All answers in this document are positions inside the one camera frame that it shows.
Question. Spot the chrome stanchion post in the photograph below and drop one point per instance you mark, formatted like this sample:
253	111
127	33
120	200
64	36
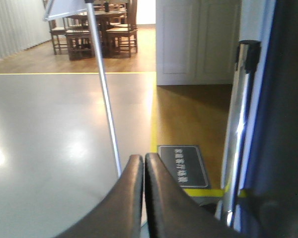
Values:
246	61

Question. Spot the white cabinet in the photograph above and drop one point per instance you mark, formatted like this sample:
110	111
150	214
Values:
196	41

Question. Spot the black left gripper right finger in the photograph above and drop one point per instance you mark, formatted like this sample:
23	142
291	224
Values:
171	212

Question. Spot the dark floor sign sticker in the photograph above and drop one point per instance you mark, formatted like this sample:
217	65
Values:
186	165

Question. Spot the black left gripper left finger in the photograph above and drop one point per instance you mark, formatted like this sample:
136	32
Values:
118	215

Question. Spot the matte silver pole stand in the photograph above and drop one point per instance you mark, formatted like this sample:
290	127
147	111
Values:
108	160

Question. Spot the dark wooden dining chairs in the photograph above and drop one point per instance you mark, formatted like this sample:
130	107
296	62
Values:
117	30

